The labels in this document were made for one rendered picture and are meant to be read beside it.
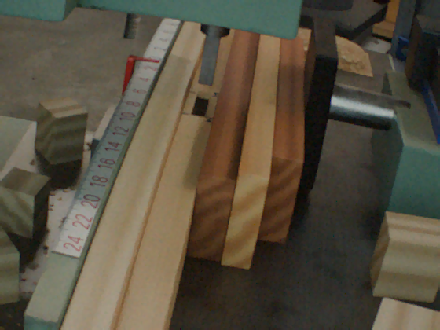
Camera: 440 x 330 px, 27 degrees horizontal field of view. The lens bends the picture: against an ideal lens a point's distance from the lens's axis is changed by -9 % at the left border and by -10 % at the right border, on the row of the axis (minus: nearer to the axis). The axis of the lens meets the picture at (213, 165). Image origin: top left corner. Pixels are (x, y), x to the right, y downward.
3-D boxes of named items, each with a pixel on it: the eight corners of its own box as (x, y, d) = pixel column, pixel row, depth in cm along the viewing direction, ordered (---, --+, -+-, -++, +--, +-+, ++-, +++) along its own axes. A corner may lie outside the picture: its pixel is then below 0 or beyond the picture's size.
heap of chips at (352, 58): (372, 78, 83) (376, 59, 83) (265, 53, 84) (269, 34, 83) (367, 53, 90) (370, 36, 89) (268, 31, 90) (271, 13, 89)
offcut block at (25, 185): (12, 207, 73) (13, 166, 71) (48, 219, 72) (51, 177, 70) (-6, 227, 69) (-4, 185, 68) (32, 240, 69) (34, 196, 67)
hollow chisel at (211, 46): (211, 86, 61) (224, 15, 59) (197, 83, 61) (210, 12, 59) (213, 81, 62) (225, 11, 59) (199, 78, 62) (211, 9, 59)
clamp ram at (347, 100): (397, 207, 60) (427, 81, 56) (290, 187, 60) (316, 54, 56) (388, 149, 68) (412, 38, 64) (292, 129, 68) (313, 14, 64)
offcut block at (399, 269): (371, 296, 51) (390, 239, 49) (368, 267, 54) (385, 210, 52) (433, 303, 51) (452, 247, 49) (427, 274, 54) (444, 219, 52)
